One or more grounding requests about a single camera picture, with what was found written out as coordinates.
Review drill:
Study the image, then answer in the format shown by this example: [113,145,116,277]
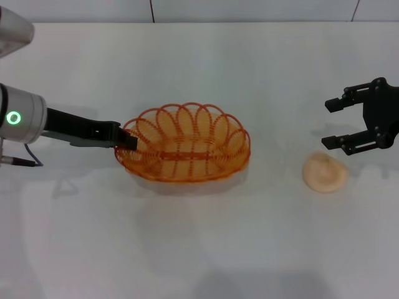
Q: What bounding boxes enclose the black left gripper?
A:
[46,107,138,151]

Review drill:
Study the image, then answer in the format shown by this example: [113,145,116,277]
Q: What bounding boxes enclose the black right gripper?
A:
[321,77,399,156]

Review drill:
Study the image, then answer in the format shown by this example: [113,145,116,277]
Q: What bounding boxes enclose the orange wire basket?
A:
[114,102,252,183]

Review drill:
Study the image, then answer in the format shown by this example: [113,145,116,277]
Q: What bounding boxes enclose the round beige bread bun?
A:
[302,151,350,194]

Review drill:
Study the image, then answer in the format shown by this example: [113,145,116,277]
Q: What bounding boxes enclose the blue cable with metal plug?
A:
[0,142,45,167]

